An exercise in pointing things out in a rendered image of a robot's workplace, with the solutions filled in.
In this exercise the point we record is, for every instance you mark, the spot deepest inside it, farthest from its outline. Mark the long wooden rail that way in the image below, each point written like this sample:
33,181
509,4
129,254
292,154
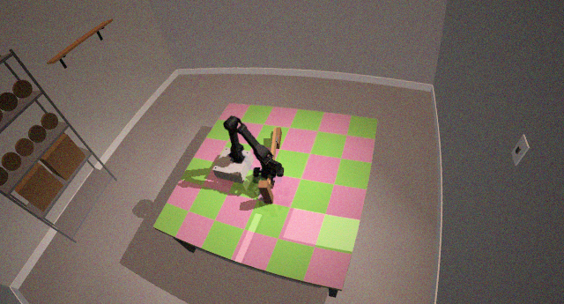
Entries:
273,150

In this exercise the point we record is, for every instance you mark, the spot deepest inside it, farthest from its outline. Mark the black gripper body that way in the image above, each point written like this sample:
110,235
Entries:
264,171

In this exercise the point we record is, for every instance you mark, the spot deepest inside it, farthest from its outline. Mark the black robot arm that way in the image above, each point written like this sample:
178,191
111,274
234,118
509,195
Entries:
260,151

